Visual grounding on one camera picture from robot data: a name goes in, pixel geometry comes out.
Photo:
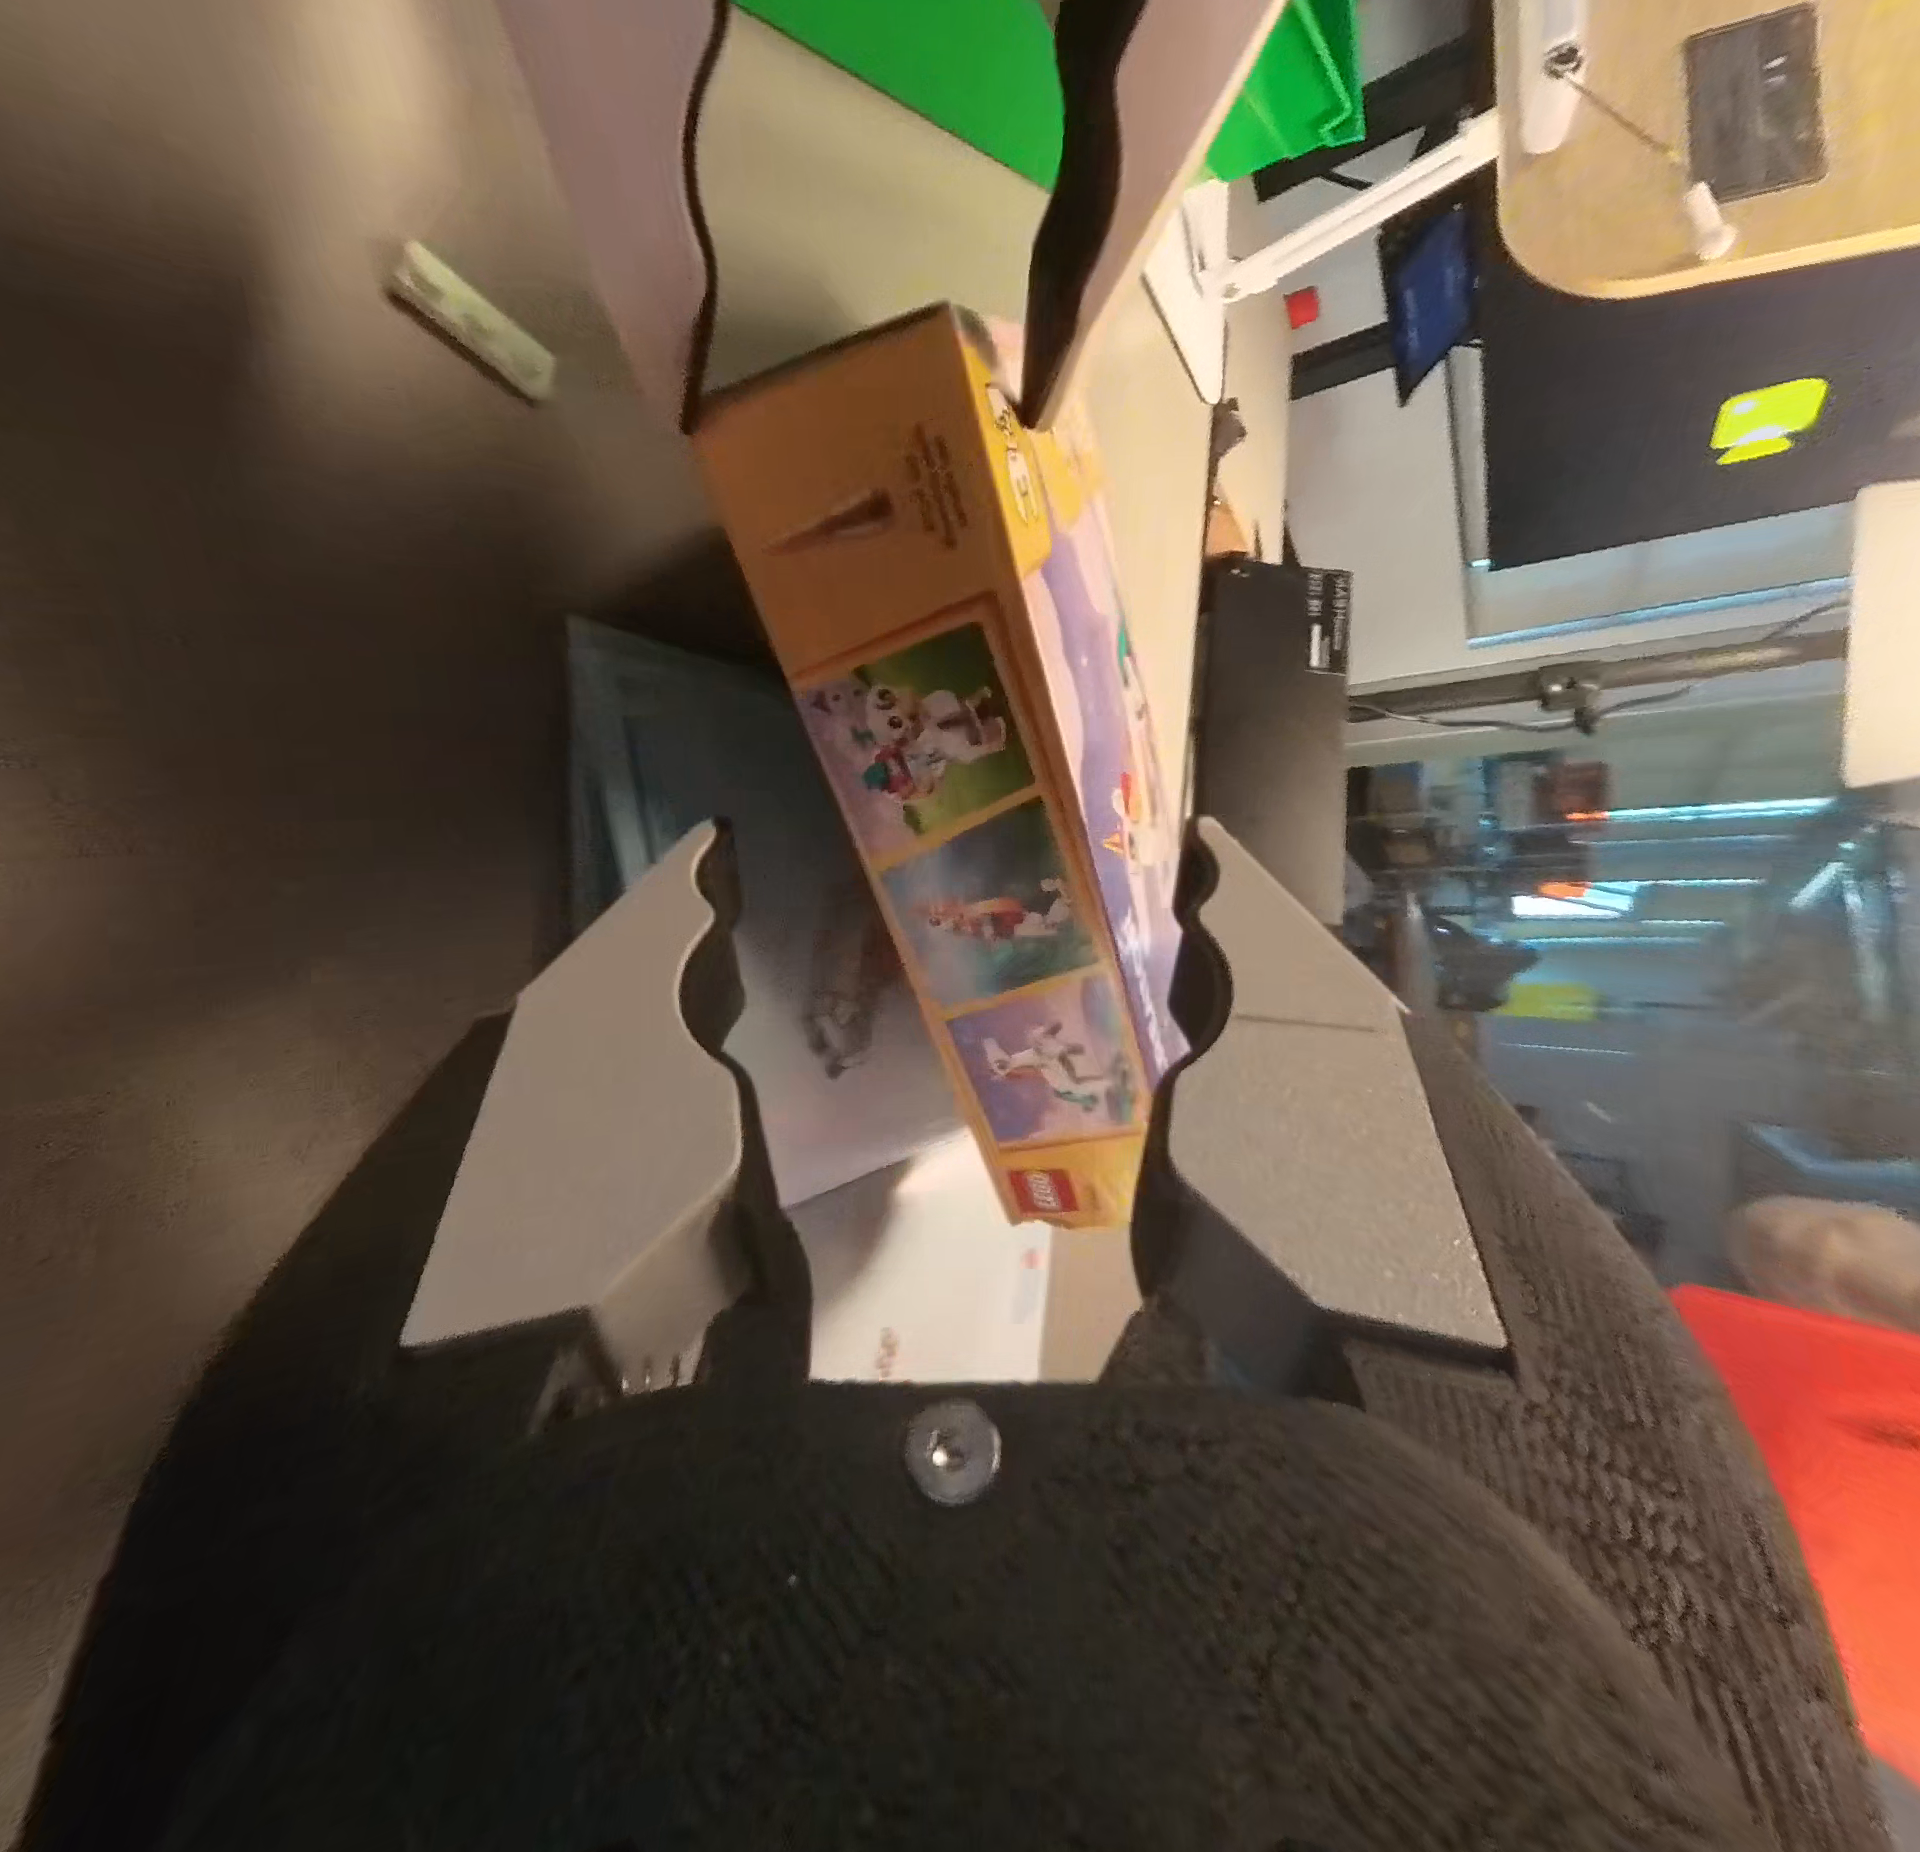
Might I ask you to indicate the large dark screen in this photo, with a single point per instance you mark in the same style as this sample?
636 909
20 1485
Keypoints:
1619 421

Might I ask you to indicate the yellow lego box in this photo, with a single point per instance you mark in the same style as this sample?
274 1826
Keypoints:
883 539

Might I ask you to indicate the blue screen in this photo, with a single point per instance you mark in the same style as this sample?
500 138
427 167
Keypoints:
1434 295

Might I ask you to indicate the open light blue instruction booklet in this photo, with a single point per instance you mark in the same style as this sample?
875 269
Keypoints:
865 1068

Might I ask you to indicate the light wooden panel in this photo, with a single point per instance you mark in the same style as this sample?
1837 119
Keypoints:
1634 16

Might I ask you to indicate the white metal frame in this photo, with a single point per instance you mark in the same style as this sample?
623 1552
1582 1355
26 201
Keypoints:
1183 309

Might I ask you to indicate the white light box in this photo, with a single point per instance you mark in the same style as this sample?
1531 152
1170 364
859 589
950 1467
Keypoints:
1883 637

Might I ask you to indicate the green plastic bin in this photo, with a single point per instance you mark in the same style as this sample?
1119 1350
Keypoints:
899 37

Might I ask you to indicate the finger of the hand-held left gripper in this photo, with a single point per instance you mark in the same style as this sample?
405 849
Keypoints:
601 83
1183 51

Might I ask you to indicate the red bin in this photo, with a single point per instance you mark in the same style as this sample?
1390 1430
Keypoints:
1826 1431

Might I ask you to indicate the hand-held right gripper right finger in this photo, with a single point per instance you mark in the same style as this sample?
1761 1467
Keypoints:
1319 1166

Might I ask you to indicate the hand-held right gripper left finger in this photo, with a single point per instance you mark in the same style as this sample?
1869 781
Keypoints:
601 1129

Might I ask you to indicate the black monitor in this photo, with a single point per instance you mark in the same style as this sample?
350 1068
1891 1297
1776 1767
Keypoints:
1275 746

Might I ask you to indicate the light green lego plate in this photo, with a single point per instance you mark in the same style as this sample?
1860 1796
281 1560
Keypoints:
475 318

